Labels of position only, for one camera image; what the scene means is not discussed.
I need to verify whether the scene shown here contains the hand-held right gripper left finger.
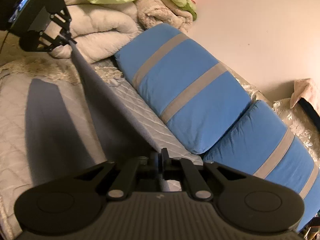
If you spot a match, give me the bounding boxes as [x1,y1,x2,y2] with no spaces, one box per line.
[74,152,163,202]

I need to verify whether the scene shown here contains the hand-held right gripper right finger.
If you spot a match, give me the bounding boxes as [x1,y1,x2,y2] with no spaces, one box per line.
[161,147,248,202]

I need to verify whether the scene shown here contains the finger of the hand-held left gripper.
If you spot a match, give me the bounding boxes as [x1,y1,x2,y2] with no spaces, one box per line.
[37,31,73,53]
[49,6,77,45]

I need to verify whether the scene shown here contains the grey fleece pants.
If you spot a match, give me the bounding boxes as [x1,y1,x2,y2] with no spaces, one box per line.
[71,40,165,188]

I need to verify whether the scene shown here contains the cream comforter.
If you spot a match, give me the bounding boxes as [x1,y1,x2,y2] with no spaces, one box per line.
[49,0,143,65]

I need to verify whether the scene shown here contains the quilted grey bedspread with lace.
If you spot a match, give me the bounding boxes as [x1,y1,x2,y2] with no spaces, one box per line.
[0,55,203,232]

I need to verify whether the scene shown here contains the blue pillow with grey stripes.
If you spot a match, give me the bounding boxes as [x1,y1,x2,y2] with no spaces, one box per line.
[203,99,320,233]
[114,23,252,155]

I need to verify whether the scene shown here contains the shiny floral fabric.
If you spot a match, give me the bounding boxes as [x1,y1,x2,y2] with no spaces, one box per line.
[234,77,320,161]

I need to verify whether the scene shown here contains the pale lace cloth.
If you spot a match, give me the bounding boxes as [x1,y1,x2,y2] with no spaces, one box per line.
[289,78,320,117]

